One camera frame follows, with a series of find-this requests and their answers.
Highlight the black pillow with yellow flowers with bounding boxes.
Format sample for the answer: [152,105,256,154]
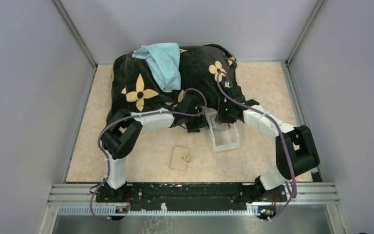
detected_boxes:
[106,43,243,122]

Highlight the beige card holder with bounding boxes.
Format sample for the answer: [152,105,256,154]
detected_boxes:
[168,146,191,171]

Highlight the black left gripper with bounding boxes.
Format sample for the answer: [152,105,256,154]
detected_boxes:
[185,105,210,133]

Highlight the white plastic tray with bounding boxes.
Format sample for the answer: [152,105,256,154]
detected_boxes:
[205,112,240,152]

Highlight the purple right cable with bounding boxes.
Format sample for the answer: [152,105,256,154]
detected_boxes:
[216,71,298,221]

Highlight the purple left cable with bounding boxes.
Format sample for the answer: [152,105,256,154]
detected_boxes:
[89,88,207,223]

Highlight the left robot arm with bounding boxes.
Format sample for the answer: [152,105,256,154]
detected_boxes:
[97,89,207,202]

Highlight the purple cable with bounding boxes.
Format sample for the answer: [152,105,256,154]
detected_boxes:
[89,88,207,223]
[216,71,298,221]

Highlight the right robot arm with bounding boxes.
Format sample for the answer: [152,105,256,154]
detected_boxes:
[216,85,320,201]

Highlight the light blue towel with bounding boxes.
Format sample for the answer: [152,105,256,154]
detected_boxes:
[132,42,181,93]

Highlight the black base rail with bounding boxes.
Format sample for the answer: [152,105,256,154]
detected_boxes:
[95,182,287,212]

